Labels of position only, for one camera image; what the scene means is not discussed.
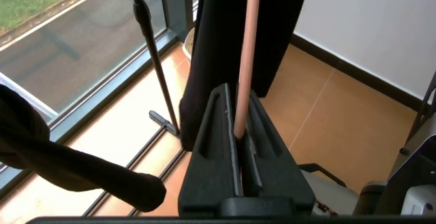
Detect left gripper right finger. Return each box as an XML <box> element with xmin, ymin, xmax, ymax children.
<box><xmin>237</xmin><ymin>88</ymin><xmax>317</xmax><ymax>217</ymax></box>

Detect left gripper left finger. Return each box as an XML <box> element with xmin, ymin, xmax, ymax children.
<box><xmin>177</xmin><ymin>82</ymin><xmax>244</xmax><ymax>217</ymax></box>

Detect pink clothes hanger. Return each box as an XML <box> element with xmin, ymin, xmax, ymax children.
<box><xmin>233</xmin><ymin>0</ymin><xmax>263</xmax><ymax>140</ymax></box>

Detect black garment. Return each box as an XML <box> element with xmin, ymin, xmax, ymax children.
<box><xmin>178</xmin><ymin>0</ymin><xmax>312</xmax><ymax>152</ymax></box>

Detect black shorts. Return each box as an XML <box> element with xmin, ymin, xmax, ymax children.
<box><xmin>0</xmin><ymin>84</ymin><xmax>168</xmax><ymax>213</ymax></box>

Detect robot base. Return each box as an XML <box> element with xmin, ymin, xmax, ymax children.
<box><xmin>297</xmin><ymin>70</ymin><xmax>436</xmax><ymax>217</ymax></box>

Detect white laundry basket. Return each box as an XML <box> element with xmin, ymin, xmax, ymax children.
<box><xmin>181</xmin><ymin>26</ymin><xmax>197</xmax><ymax>63</ymax></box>

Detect black clothes rack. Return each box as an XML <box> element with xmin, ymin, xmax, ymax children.
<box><xmin>81</xmin><ymin>0</ymin><xmax>187</xmax><ymax>217</ymax></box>

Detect window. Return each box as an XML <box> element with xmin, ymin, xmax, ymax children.
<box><xmin>0</xmin><ymin>0</ymin><xmax>202</xmax><ymax>199</ymax></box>

